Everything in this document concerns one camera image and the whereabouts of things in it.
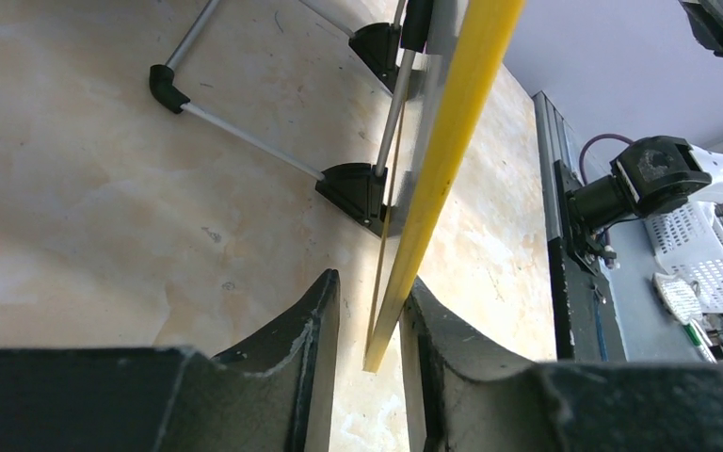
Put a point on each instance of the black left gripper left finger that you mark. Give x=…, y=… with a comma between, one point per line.
x=273, y=391

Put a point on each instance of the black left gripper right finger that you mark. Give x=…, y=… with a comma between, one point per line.
x=465, y=392

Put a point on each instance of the yellow framed whiteboard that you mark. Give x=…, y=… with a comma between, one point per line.
x=482, y=43

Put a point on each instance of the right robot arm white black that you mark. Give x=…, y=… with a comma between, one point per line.
x=657, y=175

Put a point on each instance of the white perforated basket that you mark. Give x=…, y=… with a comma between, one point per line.
x=688, y=242

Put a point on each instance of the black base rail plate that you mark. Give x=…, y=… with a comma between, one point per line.
x=585, y=319

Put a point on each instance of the whiteboard wire stand frame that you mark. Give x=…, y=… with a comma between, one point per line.
x=290, y=79

